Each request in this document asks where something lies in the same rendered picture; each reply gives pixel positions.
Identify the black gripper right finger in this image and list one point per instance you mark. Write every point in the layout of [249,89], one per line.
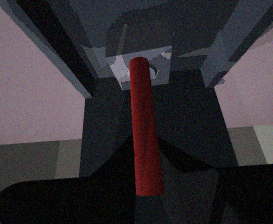
[196,192]

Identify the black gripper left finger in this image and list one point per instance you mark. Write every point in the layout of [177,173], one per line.
[105,197]

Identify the red peg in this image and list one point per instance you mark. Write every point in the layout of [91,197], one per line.
[148,172]

